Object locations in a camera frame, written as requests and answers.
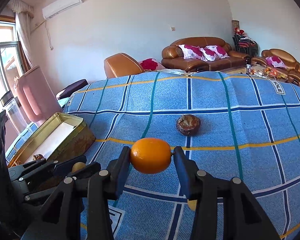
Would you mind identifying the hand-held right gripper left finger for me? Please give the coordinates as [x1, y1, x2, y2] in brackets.
[21, 146, 131, 240]

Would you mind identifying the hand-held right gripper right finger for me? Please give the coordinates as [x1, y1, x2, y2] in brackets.
[173, 146, 281, 240]

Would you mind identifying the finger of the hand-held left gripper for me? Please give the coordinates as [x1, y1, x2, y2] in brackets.
[24, 162, 102, 205]
[8, 155, 87, 188]

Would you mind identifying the small yellow fruit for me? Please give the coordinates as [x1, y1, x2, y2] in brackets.
[72, 162, 86, 173]
[187, 197, 197, 212]

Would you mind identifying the orange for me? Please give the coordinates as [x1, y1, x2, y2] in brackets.
[130, 137, 172, 175]

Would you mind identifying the gold metal tin box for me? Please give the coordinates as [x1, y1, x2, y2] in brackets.
[7, 112, 96, 171]

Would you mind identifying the dark purple stool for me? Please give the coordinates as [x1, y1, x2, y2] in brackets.
[56, 79, 88, 100]

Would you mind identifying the blue plaid tablecloth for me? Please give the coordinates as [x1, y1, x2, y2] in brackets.
[5, 71, 300, 240]

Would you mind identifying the brown leather armchair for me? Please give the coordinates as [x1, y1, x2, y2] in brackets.
[104, 53, 145, 79]
[251, 49, 300, 88]

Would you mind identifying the red floral pillow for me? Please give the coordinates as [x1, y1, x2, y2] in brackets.
[139, 58, 163, 71]

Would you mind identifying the brown leather sofa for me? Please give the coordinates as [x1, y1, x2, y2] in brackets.
[161, 37, 251, 72]

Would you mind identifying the wooden framed window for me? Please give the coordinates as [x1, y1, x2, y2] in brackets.
[0, 21, 25, 113]

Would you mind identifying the white pillow with red flowers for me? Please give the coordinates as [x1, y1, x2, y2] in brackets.
[178, 44, 208, 62]
[200, 45, 230, 61]
[265, 56, 285, 68]

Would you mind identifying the coffee table with snacks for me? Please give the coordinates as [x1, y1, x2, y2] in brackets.
[220, 65, 288, 83]

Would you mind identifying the stack of dark chairs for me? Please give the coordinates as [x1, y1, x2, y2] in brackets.
[232, 34, 259, 57]

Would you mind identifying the white air conditioner cable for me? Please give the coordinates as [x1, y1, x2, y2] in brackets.
[45, 19, 54, 51]

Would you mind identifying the white wall air conditioner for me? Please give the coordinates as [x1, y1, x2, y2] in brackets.
[42, 0, 83, 20]

